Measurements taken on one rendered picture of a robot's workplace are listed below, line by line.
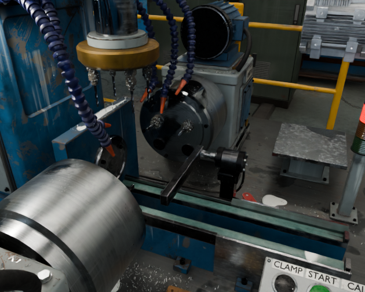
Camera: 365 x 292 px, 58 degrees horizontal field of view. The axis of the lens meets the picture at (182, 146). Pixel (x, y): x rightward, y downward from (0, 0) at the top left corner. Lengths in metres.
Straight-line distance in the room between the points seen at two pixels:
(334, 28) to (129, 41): 0.66
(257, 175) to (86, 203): 0.82
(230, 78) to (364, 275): 0.69
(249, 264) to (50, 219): 0.48
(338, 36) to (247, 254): 0.69
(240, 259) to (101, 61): 0.54
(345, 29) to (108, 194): 0.84
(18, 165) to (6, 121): 0.11
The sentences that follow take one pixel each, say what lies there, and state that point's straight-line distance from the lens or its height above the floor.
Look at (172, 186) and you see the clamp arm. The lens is 0.78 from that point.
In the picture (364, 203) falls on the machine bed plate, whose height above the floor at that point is 0.80.
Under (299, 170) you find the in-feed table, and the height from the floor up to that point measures 0.82.
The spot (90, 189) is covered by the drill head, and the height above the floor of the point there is 1.15.
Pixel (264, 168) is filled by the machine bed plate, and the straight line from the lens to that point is 1.31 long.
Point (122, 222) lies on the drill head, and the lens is 0.59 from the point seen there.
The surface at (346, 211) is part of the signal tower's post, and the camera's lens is 1.15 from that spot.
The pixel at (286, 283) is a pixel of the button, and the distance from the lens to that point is 0.55.
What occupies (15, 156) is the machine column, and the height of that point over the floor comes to 1.10.
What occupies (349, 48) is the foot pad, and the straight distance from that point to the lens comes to 1.13.
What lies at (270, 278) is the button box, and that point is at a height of 1.07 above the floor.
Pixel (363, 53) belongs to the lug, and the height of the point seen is 1.26.
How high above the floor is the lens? 1.49
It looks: 29 degrees down
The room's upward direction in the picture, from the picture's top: straight up
